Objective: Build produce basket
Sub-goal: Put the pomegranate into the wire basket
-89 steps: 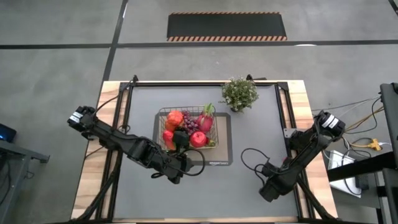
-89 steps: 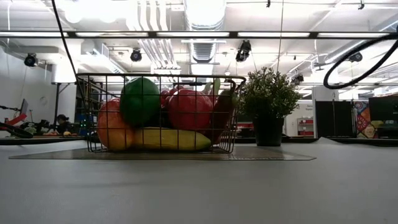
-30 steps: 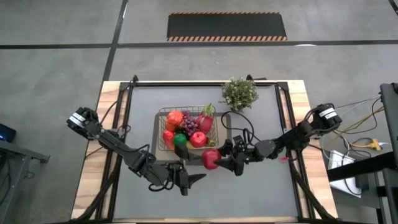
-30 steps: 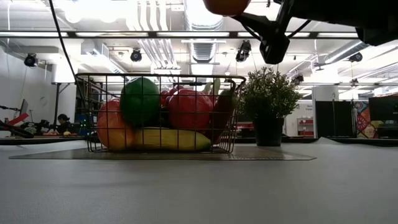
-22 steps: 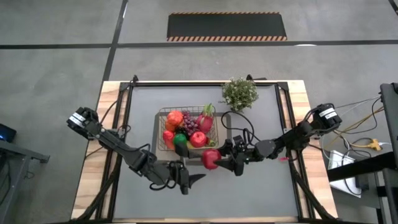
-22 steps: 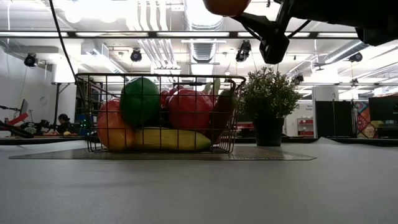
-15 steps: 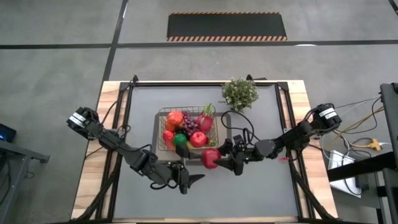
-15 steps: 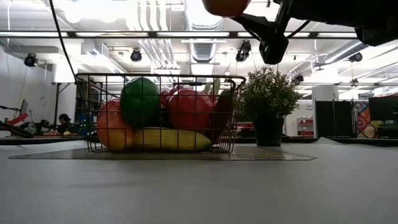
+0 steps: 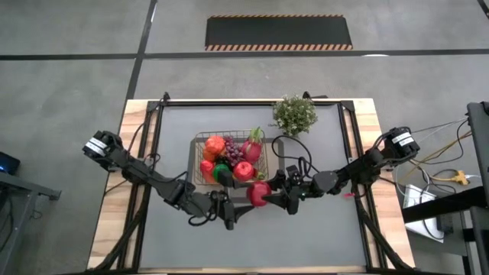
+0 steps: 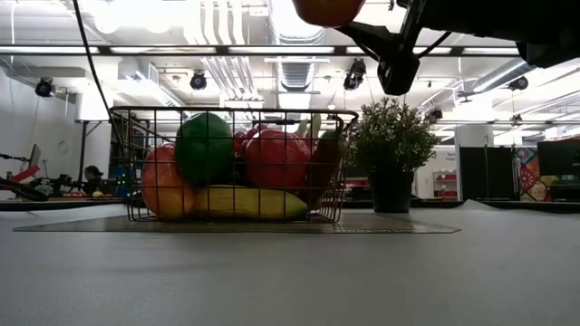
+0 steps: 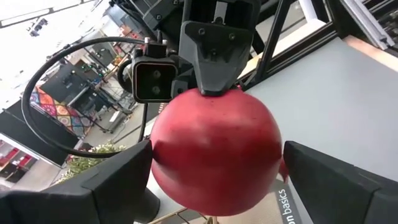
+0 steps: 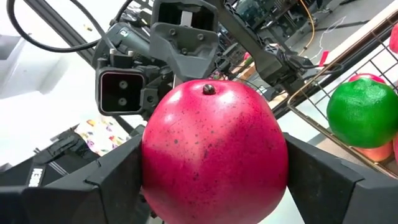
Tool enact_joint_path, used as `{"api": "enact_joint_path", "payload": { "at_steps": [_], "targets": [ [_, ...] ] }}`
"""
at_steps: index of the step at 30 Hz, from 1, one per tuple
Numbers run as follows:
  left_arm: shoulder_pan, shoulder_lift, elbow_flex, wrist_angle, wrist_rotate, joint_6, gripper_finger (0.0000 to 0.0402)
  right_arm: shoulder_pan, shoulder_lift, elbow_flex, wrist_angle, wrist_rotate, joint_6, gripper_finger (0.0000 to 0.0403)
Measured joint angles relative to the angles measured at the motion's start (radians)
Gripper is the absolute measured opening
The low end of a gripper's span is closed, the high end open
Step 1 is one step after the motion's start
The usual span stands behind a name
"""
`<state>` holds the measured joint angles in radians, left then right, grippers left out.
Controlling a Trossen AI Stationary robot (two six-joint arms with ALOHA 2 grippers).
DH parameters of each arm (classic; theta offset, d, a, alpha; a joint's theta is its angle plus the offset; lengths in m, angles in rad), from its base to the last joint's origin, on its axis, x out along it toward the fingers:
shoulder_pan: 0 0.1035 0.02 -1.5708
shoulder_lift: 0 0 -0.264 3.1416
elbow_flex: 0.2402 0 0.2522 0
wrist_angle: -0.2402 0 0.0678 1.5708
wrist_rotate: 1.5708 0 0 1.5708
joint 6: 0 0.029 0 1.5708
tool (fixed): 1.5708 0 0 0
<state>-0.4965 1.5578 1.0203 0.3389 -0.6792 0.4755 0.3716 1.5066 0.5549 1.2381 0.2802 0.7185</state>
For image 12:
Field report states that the red tag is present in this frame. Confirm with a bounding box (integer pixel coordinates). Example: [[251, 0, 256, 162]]
[[317, 49, 331, 68]]

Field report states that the black bag white label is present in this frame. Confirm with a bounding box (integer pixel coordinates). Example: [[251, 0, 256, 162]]
[[0, 126, 103, 189]]

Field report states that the wire basket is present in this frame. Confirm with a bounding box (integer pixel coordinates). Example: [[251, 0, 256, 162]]
[[286, 17, 398, 180]]

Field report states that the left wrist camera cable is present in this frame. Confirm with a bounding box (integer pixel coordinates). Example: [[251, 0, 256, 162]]
[[6, 0, 134, 54]]

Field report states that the colourful patterned sheet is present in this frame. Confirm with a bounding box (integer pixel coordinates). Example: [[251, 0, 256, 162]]
[[74, 118, 133, 156]]

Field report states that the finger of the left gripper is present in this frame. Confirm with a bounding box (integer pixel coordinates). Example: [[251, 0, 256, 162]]
[[150, 0, 220, 82]]

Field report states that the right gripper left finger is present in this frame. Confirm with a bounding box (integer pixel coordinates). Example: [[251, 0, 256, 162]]
[[0, 136, 150, 224]]

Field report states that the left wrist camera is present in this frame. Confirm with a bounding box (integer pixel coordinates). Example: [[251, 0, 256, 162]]
[[95, 67, 147, 117]]

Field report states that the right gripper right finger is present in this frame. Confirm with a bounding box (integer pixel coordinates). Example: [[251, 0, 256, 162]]
[[284, 133, 398, 224]]

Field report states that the green lime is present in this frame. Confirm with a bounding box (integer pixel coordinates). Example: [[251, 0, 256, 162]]
[[326, 77, 398, 149]]

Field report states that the red speckled round fruit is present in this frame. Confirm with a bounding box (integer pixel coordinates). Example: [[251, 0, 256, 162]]
[[141, 78, 289, 224]]

